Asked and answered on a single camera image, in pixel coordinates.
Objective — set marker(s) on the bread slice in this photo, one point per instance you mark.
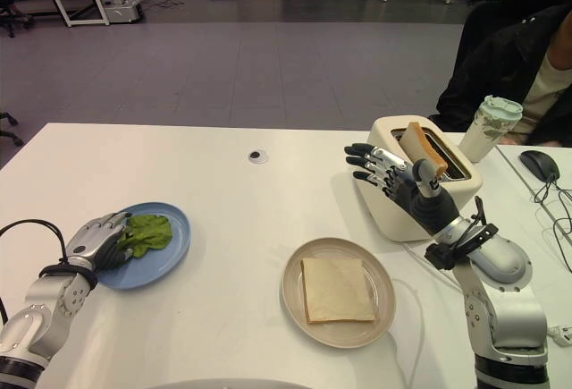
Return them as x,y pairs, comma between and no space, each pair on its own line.
415,143
338,290

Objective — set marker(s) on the beige plate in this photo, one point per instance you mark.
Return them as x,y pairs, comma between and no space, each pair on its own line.
384,304

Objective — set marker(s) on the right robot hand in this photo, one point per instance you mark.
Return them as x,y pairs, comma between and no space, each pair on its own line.
431,210

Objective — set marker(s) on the blue plate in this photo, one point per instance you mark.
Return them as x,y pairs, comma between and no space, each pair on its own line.
174,246

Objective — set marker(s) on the green lettuce leaf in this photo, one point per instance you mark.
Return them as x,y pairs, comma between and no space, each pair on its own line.
149,232

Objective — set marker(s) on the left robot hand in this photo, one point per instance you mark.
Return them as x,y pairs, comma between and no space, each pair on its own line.
89,246

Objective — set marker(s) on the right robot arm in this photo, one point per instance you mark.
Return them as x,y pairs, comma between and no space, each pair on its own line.
509,304

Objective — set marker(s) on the white tumbler with mint lid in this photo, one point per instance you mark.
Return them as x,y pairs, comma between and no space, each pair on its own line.
485,134

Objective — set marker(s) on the black office chair base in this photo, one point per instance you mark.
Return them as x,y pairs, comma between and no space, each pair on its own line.
9,132

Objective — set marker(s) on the black computer mouse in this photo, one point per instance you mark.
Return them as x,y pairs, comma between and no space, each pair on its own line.
540,164

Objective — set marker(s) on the person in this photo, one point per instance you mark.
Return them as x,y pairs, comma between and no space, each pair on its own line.
496,67

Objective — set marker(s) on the cream toaster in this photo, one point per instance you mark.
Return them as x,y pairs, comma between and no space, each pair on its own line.
404,217

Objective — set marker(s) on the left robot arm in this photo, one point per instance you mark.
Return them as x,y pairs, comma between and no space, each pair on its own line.
42,317

